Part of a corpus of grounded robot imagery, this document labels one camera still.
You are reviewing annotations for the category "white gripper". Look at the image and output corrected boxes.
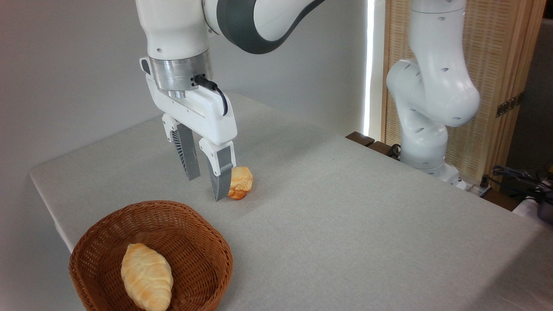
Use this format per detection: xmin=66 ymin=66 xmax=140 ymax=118
xmin=139 ymin=57 xmax=238 ymax=202

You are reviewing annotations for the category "small golden bread roll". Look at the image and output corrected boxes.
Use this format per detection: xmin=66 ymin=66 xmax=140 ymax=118
xmin=228 ymin=166 xmax=254 ymax=200

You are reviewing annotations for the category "brown wicker basket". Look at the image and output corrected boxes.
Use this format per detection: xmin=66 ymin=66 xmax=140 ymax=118
xmin=69 ymin=200 xmax=234 ymax=311

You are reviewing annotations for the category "long pale bread loaf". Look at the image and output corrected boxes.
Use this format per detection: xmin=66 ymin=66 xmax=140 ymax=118
xmin=121 ymin=243 xmax=174 ymax=311

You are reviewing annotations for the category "dark wooden block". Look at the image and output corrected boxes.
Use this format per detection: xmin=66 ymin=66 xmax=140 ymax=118
xmin=346 ymin=131 xmax=375 ymax=147
xmin=368 ymin=141 xmax=400 ymax=159

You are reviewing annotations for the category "white power strip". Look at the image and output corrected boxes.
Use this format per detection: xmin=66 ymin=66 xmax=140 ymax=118
xmin=458 ymin=179 xmax=493 ymax=197

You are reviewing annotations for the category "wooden folding screen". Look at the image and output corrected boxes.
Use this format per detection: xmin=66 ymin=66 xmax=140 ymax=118
xmin=382 ymin=0 xmax=547 ymax=186

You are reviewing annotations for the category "dark metal screen hinge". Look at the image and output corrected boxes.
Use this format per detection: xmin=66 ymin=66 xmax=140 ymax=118
xmin=496 ymin=92 xmax=524 ymax=118

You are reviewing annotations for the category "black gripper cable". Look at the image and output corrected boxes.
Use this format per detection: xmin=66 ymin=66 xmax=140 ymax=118
xmin=194 ymin=75 xmax=229 ymax=117

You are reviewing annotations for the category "bundle of black cables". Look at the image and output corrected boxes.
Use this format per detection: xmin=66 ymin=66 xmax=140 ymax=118
xmin=482 ymin=165 xmax=553 ymax=203

